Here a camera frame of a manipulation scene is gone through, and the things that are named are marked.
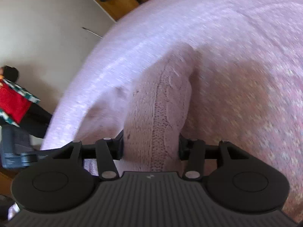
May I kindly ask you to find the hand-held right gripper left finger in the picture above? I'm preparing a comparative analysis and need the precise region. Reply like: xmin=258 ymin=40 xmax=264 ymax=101
xmin=51 ymin=130 xmax=125 ymax=180

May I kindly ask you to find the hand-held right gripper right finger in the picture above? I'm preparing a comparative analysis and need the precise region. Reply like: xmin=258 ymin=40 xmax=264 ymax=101
xmin=179 ymin=134 xmax=249 ymax=180

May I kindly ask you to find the pink knit cardigan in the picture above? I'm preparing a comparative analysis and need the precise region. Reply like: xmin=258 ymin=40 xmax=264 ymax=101
xmin=86 ymin=43 xmax=197 ymax=173

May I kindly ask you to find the wooden wardrobe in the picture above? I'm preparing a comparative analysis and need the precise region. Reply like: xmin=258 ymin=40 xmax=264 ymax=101
xmin=55 ymin=0 xmax=183 ymax=21

